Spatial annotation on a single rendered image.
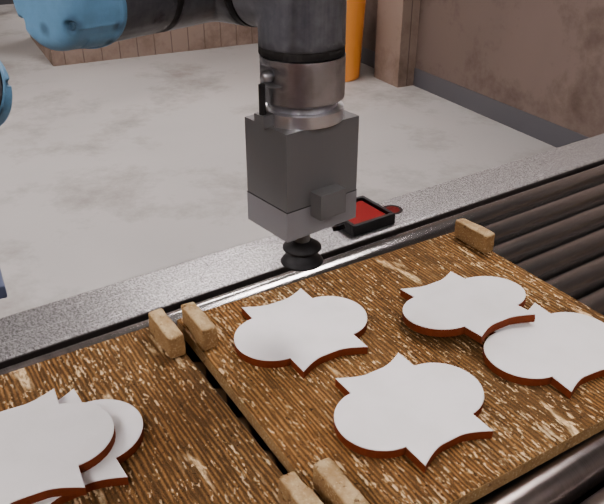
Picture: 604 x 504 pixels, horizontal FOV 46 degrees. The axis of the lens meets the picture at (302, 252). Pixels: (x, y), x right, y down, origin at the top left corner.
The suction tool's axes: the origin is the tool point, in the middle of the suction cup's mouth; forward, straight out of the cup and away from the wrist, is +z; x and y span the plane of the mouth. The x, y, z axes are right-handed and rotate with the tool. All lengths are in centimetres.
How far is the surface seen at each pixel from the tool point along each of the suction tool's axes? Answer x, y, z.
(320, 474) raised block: -18.2, -12.7, 6.5
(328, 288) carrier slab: 5.1, 8.1, 9.0
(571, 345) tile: -19.8, 19.3, 8.0
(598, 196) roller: 2, 61, 11
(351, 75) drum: 315, 296, 98
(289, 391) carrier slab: -6.6, -6.8, 9.0
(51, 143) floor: 327, 84, 103
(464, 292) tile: -6.9, 18.0, 7.5
